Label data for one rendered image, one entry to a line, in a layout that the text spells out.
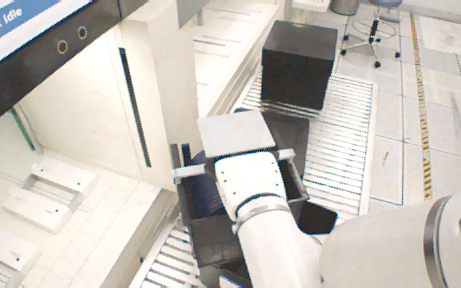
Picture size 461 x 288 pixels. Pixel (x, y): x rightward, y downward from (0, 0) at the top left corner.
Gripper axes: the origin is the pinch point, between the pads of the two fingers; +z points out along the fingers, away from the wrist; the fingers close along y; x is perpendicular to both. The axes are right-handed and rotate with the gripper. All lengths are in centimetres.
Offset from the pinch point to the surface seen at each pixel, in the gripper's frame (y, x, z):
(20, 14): -28.8, 26.3, 4.3
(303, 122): 36, -38, 43
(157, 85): -12.3, 0.5, 20.8
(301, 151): 30, -39, 29
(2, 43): -31.2, 24.2, 0.8
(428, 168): 154, -125, 70
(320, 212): 24.4, -34.0, 2.2
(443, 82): 238, -125, 158
